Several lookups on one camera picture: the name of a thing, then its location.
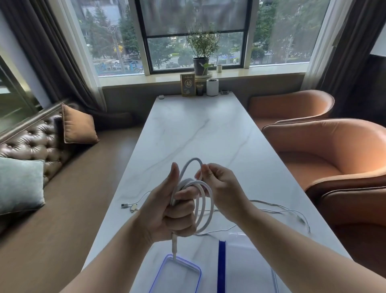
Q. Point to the small green leafy plant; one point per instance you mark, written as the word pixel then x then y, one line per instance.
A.
pixel 207 67

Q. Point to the white sheer curtain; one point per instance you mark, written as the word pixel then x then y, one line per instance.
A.
pixel 322 39
pixel 80 45

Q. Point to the person's left hand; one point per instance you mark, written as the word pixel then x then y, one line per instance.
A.
pixel 159 214

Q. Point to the pale grey blue cushion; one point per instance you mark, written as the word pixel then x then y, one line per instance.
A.
pixel 19 185

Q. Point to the person's left thumb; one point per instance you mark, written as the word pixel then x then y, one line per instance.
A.
pixel 174 176

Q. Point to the person's right fingers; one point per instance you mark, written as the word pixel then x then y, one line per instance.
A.
pixel 209 173

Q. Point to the orange brown cushion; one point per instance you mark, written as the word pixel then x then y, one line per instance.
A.
pixel 79 126

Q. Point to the black window frame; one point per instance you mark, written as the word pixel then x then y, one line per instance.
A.
pixel 143 45

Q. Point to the small dark cup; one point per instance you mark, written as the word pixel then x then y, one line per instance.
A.
pixel 200 90

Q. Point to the clear container with blue rim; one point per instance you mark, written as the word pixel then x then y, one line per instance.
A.
pixel 176 277

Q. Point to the grey roller blind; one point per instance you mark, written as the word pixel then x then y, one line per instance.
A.
pixel 193 16

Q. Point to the white cylindrical canister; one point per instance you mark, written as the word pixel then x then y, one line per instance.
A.
pixel 212 87

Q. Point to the dark brown curtain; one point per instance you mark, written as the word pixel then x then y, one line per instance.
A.
pixel 352 54
pixel 39 45

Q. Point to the person's right hand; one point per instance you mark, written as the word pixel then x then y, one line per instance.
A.
pixel 226 193

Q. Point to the person's right forearm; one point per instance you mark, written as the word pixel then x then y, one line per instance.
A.
pixel 301 259

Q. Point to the brown table sign card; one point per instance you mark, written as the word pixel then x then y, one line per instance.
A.
pixel 188 86

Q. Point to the person's left forearm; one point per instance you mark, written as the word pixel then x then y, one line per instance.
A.
pixel 111 259

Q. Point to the potted plant in black pot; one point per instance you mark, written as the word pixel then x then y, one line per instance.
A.
pixel 201 65

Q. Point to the brown tufted leather sofa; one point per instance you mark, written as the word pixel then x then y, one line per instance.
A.
pixel 33 142

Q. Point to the orange leather armchair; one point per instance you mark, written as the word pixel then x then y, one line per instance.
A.
pixel 331 145
pixel 359 235
pixel 289 105

